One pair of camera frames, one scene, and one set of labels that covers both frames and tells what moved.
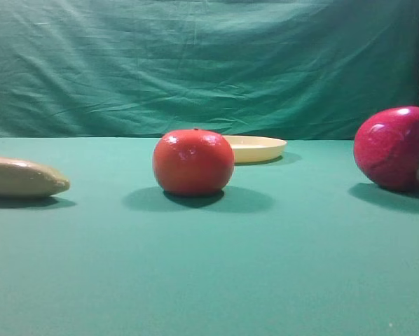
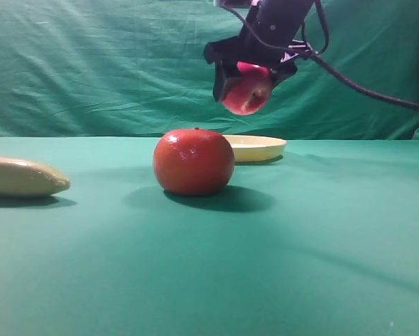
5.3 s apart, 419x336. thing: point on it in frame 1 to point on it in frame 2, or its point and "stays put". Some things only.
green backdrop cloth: (288, 69) stays put
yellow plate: (256, 148) stays put
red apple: (394, 148) to (247, 94)
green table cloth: (298, 246) stays put
